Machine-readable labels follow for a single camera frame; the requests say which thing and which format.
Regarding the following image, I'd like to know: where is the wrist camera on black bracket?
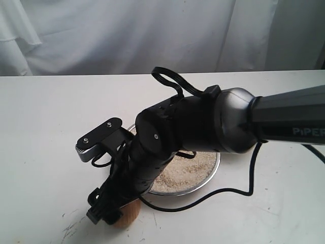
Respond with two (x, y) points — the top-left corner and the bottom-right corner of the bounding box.
(75, 117), (134, 168)

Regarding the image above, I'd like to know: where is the black flat ribbon cable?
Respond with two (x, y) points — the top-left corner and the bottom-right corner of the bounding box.
(151, 66), (204, 99)

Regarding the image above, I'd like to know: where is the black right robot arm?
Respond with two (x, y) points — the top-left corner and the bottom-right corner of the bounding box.
(84, 86), (324, 225)

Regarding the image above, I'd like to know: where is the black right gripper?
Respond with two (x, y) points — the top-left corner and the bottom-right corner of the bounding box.
(86, 162), (143, 226)

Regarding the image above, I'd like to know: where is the white backdrop cloth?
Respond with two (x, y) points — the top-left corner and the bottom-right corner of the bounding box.
(1, 1), (324, 76)

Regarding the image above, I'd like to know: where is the round metal rice tray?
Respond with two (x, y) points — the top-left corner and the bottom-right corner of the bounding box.
(126, 124), (221, 197)

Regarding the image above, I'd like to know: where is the brown wooden cup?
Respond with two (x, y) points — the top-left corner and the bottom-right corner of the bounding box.
(113, 199), (141, 228)

